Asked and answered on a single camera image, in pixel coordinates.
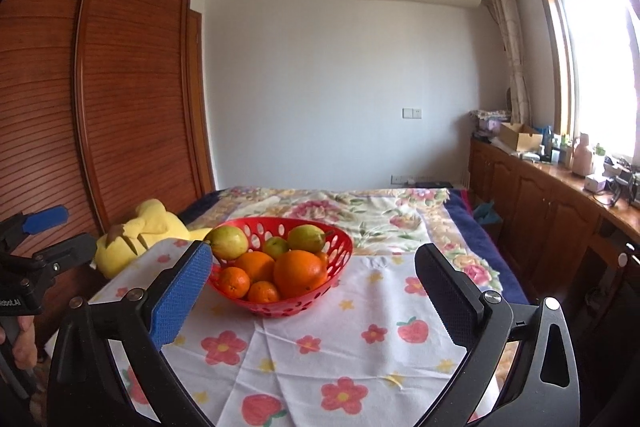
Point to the bumpy mandarin orange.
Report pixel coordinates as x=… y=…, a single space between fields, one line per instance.
x=233 y=282

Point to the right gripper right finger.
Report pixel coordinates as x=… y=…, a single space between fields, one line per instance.
x=542 y=388

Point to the brown wooden wardrobe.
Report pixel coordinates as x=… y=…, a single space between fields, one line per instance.
x=101 y=108

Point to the yellow lemon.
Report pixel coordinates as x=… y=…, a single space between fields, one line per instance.
x=227 y=242

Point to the yellow green pear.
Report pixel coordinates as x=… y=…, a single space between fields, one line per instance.
x=275 y=247

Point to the green apple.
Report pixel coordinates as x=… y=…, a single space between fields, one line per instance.
x=308 y=238

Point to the beige patterned curtain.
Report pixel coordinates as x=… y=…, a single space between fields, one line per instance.
x=509 y=23

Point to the pink white bottle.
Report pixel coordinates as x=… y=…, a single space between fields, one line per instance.
x=583 y=157

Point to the small smooth orange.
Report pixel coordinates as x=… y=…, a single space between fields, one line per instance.
x=263 y=293

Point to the yellow plush toy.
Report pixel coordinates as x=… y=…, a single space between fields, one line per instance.
x=123 y=243

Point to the person's left hand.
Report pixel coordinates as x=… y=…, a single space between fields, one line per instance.
x=24 y=349

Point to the red plastic fruit basket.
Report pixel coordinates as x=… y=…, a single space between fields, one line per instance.
x=258 y=230

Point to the white wall switch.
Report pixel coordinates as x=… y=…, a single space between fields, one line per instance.
x=412 y=113

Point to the medium orange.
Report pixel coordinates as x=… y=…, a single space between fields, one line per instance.
x=257 y=265

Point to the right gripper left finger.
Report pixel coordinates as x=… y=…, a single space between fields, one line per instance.
x=85 y=388

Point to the wooden low cabinet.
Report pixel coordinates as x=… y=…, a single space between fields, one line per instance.
x=558 y=239

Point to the window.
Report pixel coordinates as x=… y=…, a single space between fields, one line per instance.
x=595 y=51

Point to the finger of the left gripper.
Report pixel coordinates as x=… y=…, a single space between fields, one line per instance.
x=40 y=220
x=55 y=256

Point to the large orange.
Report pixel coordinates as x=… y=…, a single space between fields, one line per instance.
x=296 y=273

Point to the cardboard box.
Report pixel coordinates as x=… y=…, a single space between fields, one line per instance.
x=520 y=137

